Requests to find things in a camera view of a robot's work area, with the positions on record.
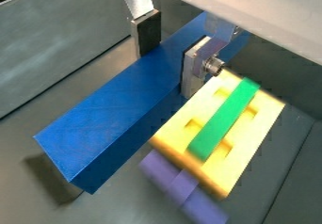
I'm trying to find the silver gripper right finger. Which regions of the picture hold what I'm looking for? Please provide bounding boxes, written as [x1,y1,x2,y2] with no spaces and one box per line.
[182,13,241,99]

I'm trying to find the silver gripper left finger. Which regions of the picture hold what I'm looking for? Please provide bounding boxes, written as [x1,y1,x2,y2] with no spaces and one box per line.
[125,0,162,57]

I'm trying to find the blue long block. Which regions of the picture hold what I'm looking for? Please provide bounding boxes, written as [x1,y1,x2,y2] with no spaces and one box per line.
[33,10,253,195]

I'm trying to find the yellow slotted board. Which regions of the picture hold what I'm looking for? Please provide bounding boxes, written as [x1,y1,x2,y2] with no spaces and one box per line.
[150,70,285,200]

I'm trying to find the green long block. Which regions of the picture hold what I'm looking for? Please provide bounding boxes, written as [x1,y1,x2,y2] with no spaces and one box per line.
[188,78,260,161]

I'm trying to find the purple cross-shaped block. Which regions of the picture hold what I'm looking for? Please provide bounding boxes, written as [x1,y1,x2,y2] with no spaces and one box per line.
[139,151,228,224]

